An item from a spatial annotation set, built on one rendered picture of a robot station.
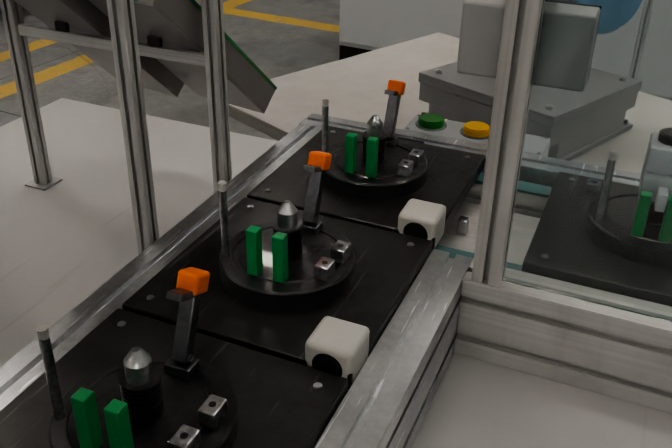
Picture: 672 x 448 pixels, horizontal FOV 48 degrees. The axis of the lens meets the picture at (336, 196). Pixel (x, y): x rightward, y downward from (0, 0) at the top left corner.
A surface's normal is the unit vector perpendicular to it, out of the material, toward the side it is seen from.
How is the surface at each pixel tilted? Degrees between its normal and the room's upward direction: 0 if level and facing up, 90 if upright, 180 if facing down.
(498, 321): 90
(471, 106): 90
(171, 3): 90
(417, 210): 0
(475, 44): 90
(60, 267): 0
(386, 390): 0
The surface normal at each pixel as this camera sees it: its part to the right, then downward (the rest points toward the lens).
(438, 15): -0.46, 0.41
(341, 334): 0.02, -0.88
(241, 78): 0.84, 0.28
